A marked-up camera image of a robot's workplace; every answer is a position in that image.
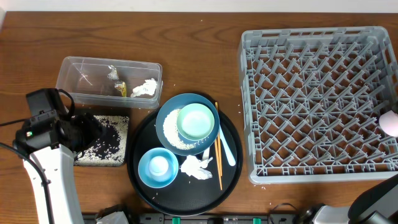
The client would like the white rice pile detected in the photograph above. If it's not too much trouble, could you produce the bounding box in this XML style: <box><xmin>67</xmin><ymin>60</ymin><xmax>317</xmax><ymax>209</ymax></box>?
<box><xmin>74</xmin><ymin>108</ymin><xmax>210</xmax><ymax>166</ymax></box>

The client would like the yellow green snack wrapper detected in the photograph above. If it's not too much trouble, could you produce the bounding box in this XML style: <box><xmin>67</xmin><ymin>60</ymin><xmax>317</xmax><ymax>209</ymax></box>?
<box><xmin>114</xmin><ymin>81</ymin><xmax>127</xmax><ymax>97</ymax></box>

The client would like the small white cup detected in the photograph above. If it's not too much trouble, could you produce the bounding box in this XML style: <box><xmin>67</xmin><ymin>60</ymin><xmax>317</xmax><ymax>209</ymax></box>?
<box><xmin>149</xmin><ymin>156</ymin><xmax>169</xmax><ymax>177</ymax></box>

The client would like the light green bowl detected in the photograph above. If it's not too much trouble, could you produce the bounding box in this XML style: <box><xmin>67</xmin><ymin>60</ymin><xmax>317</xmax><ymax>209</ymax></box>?
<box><xmin>177</xmin><ymin>103</ymin><xmax>215</xmax><ymax>141</ymax></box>

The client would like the white tissue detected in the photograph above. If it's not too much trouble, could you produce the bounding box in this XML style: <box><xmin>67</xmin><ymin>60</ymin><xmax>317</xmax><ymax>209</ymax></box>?
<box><xmin>180</xmin><ymin>155</ymin><xmax>213</xmax><ymax>180</ymax></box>
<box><xmin>131</xmin><ymin>78</ymin><xmax>157</xmax><ymax>98</ymax></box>

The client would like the pink cup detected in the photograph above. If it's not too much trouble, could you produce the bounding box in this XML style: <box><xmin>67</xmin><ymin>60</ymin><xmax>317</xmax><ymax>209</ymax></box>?
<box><xmin>379</xmin><ymin>110</ymin><xmax>398</xmax><ymax>138</ymax></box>

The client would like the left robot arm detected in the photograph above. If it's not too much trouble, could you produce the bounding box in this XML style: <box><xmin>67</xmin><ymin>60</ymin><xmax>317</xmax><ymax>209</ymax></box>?
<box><xmin>13</xmin><ymin>88</ymin><xmax>104</xmax><ymax>223</ymax></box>

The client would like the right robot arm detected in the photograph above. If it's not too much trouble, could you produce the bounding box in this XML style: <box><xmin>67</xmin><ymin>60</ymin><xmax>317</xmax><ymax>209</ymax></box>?
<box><xmin>294</xmin><ymin>175</ymin><xmax>397</xmax><ymax>224</ymax></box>

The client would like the clear plastic waste bin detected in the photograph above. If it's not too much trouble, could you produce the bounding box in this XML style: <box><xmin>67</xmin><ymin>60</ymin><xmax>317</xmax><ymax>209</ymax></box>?
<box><xmin>56</xmin><ymin>57</ymin><xmax>163</xmax><ymax>109</ymax></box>

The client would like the grey dishwasher rack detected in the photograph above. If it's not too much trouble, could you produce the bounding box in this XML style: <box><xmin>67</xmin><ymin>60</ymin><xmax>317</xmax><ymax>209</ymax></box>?
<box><xmin>238</xmin><ymin>26</ymin><xmax>397</xmax><ymax>185</ymax></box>

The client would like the black rectangular tray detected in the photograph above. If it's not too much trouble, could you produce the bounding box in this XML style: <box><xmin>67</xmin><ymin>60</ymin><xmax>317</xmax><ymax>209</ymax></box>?
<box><xmin>74</xmin><ymin>110</ymin><xmax>130</xmax><ymax>167</ymax></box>

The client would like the light blue saucer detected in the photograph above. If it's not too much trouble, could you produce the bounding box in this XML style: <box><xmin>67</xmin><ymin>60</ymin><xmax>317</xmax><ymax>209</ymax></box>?
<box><xmin>137</xmin><ymin>147</ymin><xmax>179</xmax><ymax>189</ymax></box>

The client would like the dark blue plate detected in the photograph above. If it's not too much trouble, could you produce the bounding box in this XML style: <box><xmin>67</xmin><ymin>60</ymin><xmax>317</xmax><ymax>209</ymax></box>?
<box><xmin>155</xmin><ymin>93</ymin><xmax>220</xmax><ymax>156</ymax></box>

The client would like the round black serving tray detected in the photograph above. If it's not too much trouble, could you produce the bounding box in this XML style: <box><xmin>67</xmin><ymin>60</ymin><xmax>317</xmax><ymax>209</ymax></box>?
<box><xmin>126</xmin><ymin>111</ymin><xmax>243</xmax><ymax>216</ymax></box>

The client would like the wooden chopstick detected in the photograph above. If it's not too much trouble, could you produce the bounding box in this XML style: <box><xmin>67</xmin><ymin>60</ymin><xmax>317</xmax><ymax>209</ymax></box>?
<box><xmin>214</xmin><ymin>101</ymin><xmax>223</xmax><ymax>191</ymax></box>
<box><xmin>214</xmin><ymin>138</ymin><xmax>222</xmax><ymax>178</ymax></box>

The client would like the white plastic spoon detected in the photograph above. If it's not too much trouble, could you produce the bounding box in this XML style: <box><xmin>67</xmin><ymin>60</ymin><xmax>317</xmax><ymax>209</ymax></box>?
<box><xmin>219</xmin><ymin>126</ymin><xmax>236</xmax><ymax>166</ymax></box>

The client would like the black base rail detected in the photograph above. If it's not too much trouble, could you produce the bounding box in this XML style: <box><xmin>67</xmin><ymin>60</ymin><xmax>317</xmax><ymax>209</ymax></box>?
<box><xmin>82</xmin><ymin>212</ymin><xmax>299</xmax><ymax>224</ymax></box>

